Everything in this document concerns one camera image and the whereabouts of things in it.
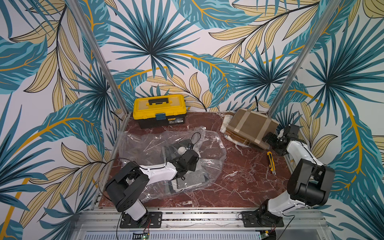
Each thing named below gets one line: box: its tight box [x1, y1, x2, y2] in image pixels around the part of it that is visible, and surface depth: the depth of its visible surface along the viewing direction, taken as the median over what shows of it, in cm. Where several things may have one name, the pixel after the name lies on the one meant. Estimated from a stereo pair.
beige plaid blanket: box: [225, 108, 259, 148], surface depth 104 cm
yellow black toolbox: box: [133, 94, 187, 129], surface depth 102 cm
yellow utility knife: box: [267, 151, 276, 175], surface depth 94 cm
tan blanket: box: [224, 108, 280, 150], surface depth 105 cm
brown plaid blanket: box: [224, 123, 276, 150], surface depth 102 cm
